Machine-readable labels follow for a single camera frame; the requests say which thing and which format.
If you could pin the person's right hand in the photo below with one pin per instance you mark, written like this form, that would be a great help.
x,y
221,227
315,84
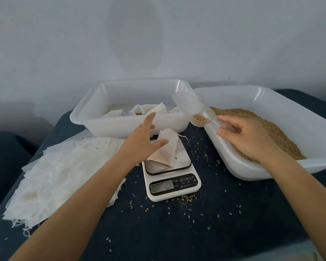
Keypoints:
x,y
250,138

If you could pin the person's left hand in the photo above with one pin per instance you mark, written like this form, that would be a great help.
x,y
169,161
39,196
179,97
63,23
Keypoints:
x,y
138,144

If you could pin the white mesh bag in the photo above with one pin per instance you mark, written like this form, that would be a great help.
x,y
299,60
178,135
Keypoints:
x,y
137,109
113,113
175,109
166,149

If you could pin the brown grain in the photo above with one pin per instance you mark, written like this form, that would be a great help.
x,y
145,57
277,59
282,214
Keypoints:
x,y
282,136

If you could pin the white plastic tub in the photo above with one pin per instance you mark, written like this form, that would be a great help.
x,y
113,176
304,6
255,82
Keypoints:
x,y
98,125

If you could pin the white tray of grain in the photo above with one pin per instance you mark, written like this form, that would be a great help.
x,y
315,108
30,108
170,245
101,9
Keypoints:
x,y
309,133

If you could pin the clear plastic scoop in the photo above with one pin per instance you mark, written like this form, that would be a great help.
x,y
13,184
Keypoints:
x,y
193,108

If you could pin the pile of white bags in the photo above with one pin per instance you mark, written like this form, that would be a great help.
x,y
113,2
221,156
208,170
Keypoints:
x,y
60,174

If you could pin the person's right forearm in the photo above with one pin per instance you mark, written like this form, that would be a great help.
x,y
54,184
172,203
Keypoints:
x,y
307,209

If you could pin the person's left forearm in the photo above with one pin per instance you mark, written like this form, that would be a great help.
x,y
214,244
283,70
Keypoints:
x,y
65,220

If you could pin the white digital kitchen scale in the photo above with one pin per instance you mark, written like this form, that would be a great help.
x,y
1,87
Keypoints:
x,y
174,184

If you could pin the dark blue tablecloth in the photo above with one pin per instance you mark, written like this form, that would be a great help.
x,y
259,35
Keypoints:
x,y
233,220
5,165

